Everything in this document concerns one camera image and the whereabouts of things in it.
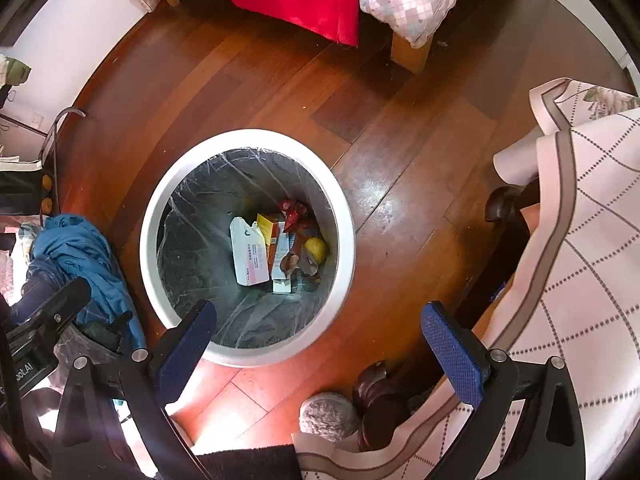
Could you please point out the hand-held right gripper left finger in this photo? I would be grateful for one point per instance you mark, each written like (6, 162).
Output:
(187, 350)

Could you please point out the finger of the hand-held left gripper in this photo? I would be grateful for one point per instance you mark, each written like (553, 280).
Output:
(55, 307)

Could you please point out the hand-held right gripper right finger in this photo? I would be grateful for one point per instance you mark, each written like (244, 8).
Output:
(452, 355)

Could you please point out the pink and white box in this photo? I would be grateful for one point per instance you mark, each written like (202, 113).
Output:
(247, 260)

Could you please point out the pale grey box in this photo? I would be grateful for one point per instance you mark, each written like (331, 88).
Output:
(281, 285)

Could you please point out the white round trash bin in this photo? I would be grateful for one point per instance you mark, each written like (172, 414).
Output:
(148, 240)

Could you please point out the brown wrapper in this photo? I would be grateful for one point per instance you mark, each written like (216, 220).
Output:
(292, 262)

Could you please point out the yellow box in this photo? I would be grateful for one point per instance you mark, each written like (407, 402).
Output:
(270, 230)

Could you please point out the red wrapper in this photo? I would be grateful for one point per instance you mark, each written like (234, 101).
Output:
(294, 212)

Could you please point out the blue cloth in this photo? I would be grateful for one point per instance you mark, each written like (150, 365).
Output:
(75, 255)

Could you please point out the dark wooden table leg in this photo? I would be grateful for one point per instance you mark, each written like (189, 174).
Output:
(380, 410)

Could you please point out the small orange fruit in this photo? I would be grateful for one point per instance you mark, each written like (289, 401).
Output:
(48, 180)
(47, 205)

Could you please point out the fuzzy slipper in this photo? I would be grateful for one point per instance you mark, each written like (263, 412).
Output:
(327, 417)

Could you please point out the table with patterned cloth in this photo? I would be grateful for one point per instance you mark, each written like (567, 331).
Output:
(590, 260)

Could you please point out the grey metal tube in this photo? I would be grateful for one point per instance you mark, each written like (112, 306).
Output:
(54, 130)

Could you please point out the pale green cloth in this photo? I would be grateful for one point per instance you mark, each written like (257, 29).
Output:
(14, 70)

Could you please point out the checkered pastel pillow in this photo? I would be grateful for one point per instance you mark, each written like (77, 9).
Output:
(405, 0)

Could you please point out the single white wall socket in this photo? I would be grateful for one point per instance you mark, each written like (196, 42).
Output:
(38, 120)

